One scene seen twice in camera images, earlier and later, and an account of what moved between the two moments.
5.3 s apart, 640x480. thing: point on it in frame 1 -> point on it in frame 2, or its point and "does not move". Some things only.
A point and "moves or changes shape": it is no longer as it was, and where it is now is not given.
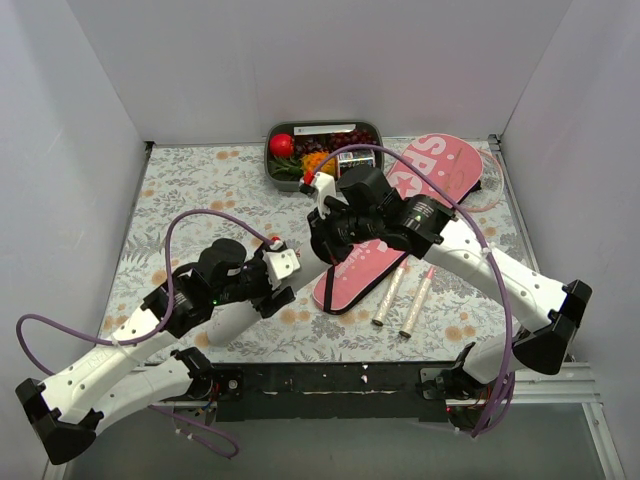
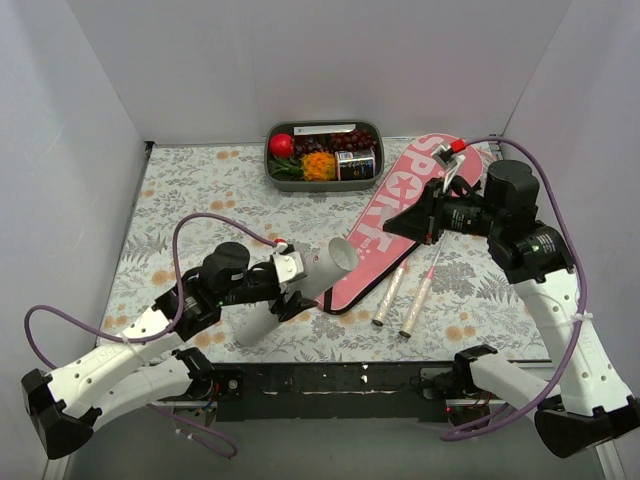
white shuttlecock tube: x=231 y=319 moves or changes shape
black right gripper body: x=320 y=236 -> x=432 y=214
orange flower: x=312 y=160 does not move
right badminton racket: x=418 y=303 does not move
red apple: x=281 y=145 does not move
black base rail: x=329 y=391 does not move
